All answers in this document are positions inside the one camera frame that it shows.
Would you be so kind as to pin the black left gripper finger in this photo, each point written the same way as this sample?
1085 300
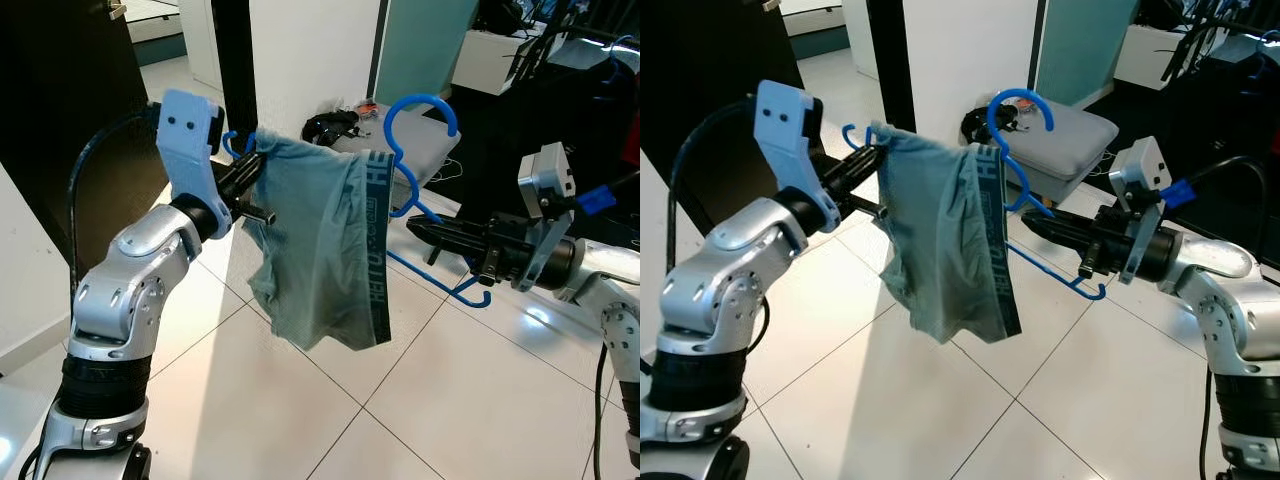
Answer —
868 157
874 170
256 163
263 176

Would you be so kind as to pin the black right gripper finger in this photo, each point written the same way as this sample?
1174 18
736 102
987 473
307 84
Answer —
1072 245
1065 227
450 232
462 251

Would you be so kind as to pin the grey green boxer shorts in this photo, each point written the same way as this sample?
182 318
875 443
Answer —
310 240
940 230

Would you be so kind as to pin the blue plastic hanger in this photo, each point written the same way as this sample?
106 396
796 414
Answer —
1020 93
425 98

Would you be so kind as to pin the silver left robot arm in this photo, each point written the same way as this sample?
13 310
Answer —
740 260
130 260

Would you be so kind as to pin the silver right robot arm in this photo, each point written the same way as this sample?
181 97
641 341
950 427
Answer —
1215 265
610 270

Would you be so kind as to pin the grey cushioned stool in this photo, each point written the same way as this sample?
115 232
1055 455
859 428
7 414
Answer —
1075 140
435 155

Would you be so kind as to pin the white low cabinet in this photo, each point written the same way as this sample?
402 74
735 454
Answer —
490 65
1150 55

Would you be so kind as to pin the dark speckled floor mat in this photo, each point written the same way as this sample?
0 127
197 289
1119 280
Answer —
1220 110

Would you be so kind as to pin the teal frosted glass panel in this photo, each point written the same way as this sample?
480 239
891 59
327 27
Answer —
1080 45
420 50

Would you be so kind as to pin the black door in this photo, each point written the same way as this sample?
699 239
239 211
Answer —
60 100
700 60

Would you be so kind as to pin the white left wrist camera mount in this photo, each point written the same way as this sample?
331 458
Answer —
785 120
185 130

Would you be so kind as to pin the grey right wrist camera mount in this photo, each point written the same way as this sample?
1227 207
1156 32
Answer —
1140 170
545 180

